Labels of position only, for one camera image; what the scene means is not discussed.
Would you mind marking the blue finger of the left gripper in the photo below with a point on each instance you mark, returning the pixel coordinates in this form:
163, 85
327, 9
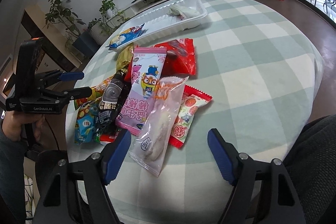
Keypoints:
77, 93
71, 76

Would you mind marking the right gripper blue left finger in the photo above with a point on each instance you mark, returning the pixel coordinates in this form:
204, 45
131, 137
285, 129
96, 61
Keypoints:
115, 154

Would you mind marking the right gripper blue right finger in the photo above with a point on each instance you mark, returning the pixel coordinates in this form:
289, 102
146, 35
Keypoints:
224, 154

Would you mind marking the orange yellow snack packet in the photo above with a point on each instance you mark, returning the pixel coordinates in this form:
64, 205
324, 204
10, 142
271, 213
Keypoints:
97, 92

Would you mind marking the clear white snack packet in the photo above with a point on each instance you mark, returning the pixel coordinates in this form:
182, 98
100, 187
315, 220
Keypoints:
149, 148

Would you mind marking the blue cartoon snack bag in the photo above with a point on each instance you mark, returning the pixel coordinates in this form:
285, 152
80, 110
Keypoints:
85, 126

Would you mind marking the black sesame snack packet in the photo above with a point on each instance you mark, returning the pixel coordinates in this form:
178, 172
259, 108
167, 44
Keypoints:
112, 102

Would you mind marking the gold foil snack packet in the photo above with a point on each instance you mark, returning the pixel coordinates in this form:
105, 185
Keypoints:
125, 57

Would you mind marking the red white peach packet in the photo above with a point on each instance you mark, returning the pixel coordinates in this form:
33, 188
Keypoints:
192, 100

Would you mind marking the blue yellow cake packet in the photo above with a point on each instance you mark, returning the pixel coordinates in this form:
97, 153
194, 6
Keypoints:
125, 36

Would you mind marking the pink cartoon snack packet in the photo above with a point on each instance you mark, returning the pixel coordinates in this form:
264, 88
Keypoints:
146, 69

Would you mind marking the red chocolate snack bag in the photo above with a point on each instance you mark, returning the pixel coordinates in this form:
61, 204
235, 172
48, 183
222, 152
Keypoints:
180, 60

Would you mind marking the person's left hand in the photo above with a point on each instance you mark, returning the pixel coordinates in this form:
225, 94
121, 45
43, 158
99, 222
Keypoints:
13, 122

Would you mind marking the left potted green plant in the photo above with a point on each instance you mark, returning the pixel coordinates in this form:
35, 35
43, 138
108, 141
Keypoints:
59, 13

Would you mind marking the checkered green white tablecloth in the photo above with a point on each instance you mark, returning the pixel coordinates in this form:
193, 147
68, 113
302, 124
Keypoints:
263, 74

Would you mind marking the white wrapped snack in tray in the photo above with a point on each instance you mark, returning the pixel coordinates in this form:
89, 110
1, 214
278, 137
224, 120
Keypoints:
182, 12

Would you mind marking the white plastic tray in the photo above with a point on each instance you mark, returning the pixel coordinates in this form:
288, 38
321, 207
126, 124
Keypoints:
158, 24

